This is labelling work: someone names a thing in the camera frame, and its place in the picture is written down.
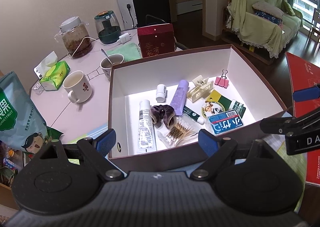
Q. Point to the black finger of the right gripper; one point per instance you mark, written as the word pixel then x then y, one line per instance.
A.
pixel 302 133

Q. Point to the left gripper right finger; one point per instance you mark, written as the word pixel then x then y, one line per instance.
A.
pixel 219 152

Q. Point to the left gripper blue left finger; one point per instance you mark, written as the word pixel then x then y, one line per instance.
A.
pixel 94 151

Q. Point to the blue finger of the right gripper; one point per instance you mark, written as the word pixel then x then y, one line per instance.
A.
pixel 306 94

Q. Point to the cotton swab bag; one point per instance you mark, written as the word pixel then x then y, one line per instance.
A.
pixel 183 131

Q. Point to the green carded balm package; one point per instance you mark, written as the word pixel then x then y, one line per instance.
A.
pixel 217 103

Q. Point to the green ointment tube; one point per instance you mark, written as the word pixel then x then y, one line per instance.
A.
pixel 193 115

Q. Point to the white cream tube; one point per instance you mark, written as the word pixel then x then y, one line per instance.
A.
pixel 146 134

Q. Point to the purple roll bottle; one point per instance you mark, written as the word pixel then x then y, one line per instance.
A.
pixel 179 98

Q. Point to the purple velvet scrunchie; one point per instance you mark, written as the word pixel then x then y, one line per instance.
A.
pixel 163 114

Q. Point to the beige hair claw clip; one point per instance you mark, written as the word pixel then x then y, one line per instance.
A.
pixel 202 86

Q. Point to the small white bottle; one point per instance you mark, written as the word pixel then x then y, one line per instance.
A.
pixel 161 93

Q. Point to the checkered tablecloth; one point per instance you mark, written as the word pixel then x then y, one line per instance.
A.
pixel 297 162

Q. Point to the white mug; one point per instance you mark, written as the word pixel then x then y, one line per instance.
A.
pixel 77 86

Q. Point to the green snack bag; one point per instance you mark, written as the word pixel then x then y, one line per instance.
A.
pixel 22 126

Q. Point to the cup with spoon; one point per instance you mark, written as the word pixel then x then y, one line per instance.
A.
pixel 110 61

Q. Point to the green tissue pack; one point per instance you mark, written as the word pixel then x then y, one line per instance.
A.
pixel 52 72

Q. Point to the green cloth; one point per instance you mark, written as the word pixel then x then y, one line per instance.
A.
pixel 130 51

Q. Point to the glass jar white lid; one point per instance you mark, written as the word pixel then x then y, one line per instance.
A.
pixel 74 35

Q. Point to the green humidifier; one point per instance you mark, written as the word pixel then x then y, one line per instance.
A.
pixel 107 26

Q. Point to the red gift box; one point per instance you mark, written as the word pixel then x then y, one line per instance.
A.
pixel 156 39

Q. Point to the black mini fridge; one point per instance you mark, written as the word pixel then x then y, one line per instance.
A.
pixel 139 13

